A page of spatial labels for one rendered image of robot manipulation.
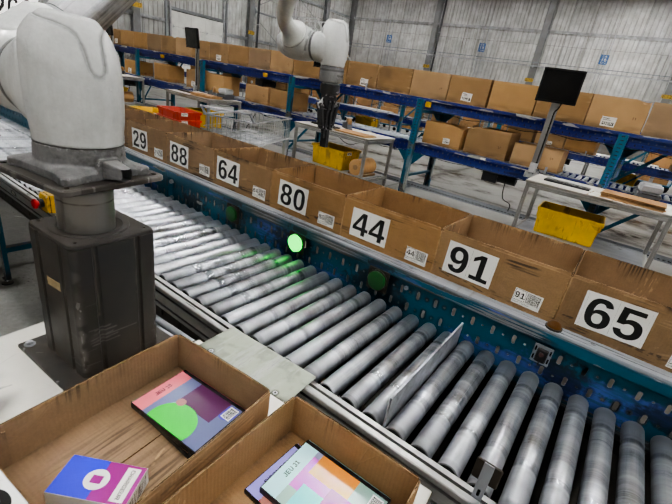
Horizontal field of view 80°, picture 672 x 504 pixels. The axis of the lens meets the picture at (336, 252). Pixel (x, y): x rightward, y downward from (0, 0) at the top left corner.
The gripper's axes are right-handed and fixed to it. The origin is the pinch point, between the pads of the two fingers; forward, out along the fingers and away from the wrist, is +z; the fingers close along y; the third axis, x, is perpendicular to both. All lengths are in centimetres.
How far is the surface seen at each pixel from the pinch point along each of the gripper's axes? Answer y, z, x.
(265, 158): 20, 22, 52
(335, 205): -9.5, 21.9, -16.2
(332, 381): -64, 45, -60
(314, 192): -9.4, 19.7, -5.3
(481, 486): -69, 43, -99
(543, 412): -33, 47, -104
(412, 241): -10, 25, -50
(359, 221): -9.8, 24.6, -28.1
